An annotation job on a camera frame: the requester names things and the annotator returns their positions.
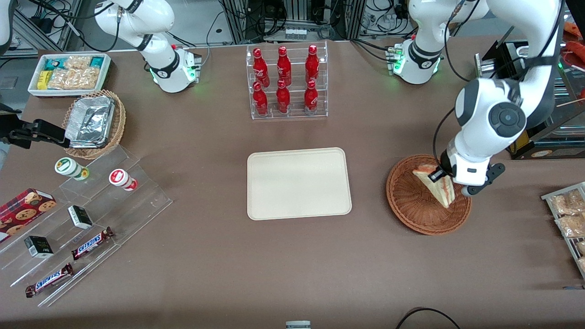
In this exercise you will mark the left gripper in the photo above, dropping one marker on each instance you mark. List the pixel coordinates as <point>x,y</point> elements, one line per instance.
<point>439,173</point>

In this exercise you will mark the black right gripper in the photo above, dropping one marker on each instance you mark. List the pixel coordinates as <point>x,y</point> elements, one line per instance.
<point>28,130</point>

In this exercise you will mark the triangle sandwich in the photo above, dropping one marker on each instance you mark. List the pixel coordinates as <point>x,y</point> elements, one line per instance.
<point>436,187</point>

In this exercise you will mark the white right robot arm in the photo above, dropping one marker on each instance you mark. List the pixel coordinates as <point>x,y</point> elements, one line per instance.
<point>164,68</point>

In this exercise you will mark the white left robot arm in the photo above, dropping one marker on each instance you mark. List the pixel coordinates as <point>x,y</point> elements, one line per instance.
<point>502,119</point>

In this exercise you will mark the aluminium foil tray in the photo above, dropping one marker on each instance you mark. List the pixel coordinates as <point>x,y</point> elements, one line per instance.
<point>89,121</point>

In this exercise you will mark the brown round wicker basket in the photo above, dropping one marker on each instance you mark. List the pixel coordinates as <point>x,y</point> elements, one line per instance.
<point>411,205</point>

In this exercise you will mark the light wicker basket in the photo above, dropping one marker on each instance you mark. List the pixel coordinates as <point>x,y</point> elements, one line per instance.
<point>119,119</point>

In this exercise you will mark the white snack tray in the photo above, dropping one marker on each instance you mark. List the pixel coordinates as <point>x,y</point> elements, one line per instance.
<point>106,68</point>

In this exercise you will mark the cream plastic tray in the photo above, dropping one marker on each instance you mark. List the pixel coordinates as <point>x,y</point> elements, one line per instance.
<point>299,183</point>

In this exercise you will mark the grey snack tray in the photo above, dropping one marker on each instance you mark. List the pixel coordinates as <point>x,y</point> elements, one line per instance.
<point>571,242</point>

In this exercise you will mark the green white cup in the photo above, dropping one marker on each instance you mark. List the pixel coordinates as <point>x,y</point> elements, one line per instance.
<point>68,167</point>

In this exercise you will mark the yellow snack packet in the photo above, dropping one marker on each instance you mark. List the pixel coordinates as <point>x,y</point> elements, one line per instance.
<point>44,80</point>

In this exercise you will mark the clear cracker snack bag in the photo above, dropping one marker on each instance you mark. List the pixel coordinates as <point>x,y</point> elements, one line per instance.
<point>77,62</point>
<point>571,225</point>
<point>566,203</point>
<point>581,247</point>
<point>73,79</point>

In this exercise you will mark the teal snack packet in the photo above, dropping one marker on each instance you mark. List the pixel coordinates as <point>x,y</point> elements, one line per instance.
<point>53,64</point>
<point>96,62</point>

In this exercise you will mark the red cookie box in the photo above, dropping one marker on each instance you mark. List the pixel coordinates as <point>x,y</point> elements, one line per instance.
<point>23,210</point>

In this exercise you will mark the red white cup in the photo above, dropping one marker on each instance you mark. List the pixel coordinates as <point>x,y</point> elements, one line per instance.
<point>121,178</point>

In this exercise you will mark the small black box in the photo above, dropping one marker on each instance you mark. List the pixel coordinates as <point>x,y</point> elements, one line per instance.
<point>39,246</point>
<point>80,217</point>

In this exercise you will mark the clear acrylic stepped stand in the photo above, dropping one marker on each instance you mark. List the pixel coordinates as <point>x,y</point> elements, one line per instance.
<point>132,205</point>

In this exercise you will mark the snickers chocolate bar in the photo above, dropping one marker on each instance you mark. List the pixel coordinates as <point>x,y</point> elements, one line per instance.
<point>91,243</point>
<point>49,279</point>

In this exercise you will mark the red cola bottle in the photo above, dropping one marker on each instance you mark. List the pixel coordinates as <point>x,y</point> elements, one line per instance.
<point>311,98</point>
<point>260,100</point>
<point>283,98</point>
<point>260,68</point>
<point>284,66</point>
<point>312,64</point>

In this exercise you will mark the clear acrylic bottle rack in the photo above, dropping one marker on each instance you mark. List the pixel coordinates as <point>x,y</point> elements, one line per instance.
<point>295,114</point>

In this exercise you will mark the grey device top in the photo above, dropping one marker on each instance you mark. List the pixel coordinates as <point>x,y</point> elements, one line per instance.
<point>298,325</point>

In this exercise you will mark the aluminium frame shelf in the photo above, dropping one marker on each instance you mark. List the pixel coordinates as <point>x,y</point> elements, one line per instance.
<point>45,23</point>

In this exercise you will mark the aluminium frame equipment rack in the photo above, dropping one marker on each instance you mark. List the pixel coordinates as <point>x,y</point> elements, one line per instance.
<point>297,18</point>

